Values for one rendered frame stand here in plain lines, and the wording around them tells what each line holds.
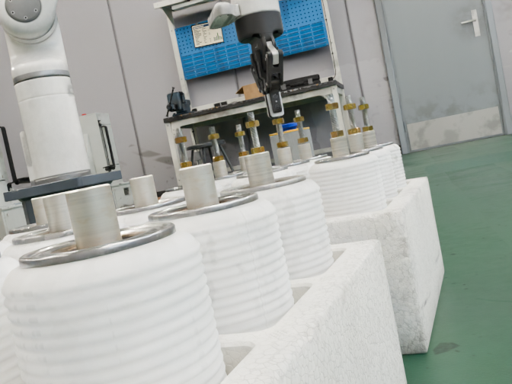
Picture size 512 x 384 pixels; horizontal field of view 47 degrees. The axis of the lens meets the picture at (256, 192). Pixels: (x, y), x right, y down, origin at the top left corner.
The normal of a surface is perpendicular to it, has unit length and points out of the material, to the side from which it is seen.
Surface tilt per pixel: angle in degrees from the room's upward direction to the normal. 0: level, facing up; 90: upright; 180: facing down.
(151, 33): 90
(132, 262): 57
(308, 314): 0
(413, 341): 90
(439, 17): 90
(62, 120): 90
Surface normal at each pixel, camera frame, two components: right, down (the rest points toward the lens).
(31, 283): -0.44, -0.41
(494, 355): -0.20, -0.98
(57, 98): 0.63, -0.08
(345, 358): 0.91, -0.16
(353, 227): -0.35, 0.13
